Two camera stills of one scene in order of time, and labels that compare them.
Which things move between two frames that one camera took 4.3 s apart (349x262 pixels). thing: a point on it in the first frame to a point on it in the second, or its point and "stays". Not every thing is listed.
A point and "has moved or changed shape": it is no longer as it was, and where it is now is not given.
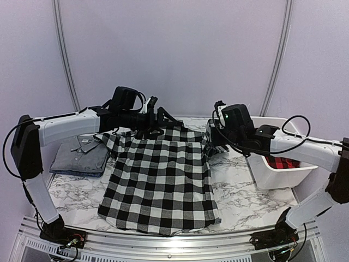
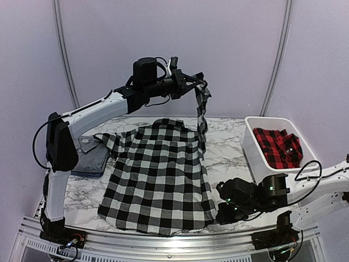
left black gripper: x=150 y=126 to x=181 y=87
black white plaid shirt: x=160 y=186 has moved or changed shape
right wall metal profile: x=269 y=93 stays
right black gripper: x=216 y=140 to x=225 y=218
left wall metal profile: x=58 y=13 stays
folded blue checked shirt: x=84 y=173 stays
